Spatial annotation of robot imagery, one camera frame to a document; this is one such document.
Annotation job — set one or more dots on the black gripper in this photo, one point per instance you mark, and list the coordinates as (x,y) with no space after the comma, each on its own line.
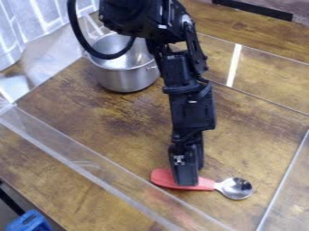
(193,116)

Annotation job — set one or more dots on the pink handled metal spoon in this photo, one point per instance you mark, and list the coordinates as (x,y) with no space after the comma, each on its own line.
(233,188)

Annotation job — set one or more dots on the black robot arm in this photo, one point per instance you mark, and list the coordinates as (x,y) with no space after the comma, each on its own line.
(163,22)

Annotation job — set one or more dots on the stainless steel pot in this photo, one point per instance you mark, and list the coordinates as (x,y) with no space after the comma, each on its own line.
(129,73)

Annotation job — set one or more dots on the clear acrylic barrier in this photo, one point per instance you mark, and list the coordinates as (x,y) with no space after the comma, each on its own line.
(168,210)

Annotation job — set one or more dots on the blue plastic crate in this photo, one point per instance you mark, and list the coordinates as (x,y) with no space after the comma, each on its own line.
(32,221)

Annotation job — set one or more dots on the black bar on table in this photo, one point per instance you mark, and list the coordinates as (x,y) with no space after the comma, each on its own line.
(256,9)

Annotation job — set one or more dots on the white patterned curtain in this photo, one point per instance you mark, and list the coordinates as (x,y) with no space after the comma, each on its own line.
(27,20)

